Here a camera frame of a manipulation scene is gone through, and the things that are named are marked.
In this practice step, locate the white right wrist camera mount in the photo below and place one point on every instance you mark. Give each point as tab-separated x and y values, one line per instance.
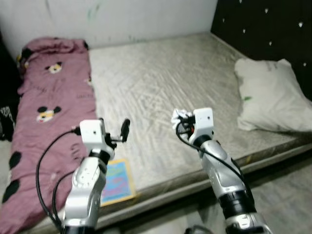
204	122

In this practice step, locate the purple cartoon mouse blanket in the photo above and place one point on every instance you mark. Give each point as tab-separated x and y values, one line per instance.
53	97

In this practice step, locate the grey quilted mattress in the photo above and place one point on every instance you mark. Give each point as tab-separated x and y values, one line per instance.
161	87

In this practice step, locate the white cloth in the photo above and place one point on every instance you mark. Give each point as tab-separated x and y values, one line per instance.
180	115

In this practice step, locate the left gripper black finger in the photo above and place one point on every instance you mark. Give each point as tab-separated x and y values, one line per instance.
102	123
125	130

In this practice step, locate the silver robot right leg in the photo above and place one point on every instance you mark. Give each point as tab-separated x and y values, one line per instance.
199	230

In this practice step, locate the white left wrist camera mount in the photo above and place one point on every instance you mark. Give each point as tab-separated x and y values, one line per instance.
92	132

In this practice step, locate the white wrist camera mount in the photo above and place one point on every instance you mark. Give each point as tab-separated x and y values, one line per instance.
204	122
92	132

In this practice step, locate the black tufted headboard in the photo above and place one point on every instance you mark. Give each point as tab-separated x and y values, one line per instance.
263	29

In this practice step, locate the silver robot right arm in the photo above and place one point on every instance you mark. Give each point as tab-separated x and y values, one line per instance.
222	170

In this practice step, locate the black white lettered bag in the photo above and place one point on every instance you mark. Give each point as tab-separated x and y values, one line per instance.
5	122

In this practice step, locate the blue yellow children's book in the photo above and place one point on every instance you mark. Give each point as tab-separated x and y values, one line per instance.
119	183

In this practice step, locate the cream white pillow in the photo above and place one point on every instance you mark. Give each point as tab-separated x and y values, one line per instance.
270	97

